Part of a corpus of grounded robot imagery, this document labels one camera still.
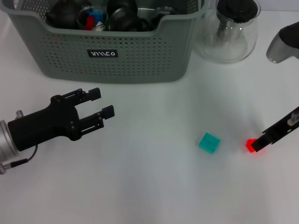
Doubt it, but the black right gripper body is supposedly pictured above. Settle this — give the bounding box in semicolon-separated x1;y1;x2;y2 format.
261;109;299;147

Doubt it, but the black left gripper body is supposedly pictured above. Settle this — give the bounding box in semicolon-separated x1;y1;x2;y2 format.
7;94;82;152

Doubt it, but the red sloped toy brick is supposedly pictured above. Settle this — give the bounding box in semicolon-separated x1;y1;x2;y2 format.
245;139;266;154

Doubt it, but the teal square toy plate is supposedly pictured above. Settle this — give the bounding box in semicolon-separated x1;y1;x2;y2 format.
198;132;221;154

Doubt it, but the dark red toy brick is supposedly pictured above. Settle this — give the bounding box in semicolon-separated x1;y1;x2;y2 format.
85;16;95;30

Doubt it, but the blue square toy plate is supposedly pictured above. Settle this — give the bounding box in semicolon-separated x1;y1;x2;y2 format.
88;12;105;24

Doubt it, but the grey-green perforated storage bin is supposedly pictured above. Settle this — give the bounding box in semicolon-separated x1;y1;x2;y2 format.
0;0;211;84

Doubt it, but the right gripper silver plug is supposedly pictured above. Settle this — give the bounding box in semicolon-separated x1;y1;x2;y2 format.
287;112;299;128

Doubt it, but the dark clay teapot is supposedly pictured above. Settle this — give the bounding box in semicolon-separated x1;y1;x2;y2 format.
44;0;81;30

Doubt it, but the clear glass carafe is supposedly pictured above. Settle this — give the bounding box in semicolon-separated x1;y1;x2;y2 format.
197;0;261;63

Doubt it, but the black carafe lid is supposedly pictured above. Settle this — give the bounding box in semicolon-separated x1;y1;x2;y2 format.
216;0;261;23

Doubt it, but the left arm cable connector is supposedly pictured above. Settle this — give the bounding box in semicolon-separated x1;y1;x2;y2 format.
0;145;38;175

